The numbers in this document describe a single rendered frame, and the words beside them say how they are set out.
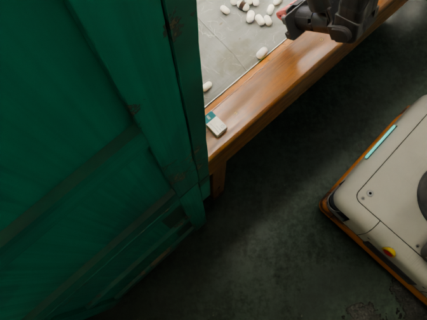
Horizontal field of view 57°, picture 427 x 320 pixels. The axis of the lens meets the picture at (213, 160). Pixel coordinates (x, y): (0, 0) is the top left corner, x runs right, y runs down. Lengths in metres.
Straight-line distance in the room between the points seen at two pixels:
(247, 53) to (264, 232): 0.86
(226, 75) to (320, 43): 0.27
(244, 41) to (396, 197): 0.82
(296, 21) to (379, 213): 0.82
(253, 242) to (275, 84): 0.85
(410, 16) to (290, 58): 1.27
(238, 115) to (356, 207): 0.68
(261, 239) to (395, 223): 0.53
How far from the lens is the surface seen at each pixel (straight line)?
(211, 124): 0.98
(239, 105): 1.02
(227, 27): 1.16
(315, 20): 0.96
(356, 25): 0.87
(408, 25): 2.26
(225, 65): 1.10
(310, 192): 1.78
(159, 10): 0.31
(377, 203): 1.56
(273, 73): 1.07
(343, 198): 1.52
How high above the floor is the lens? 1.70
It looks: 75 degrees down
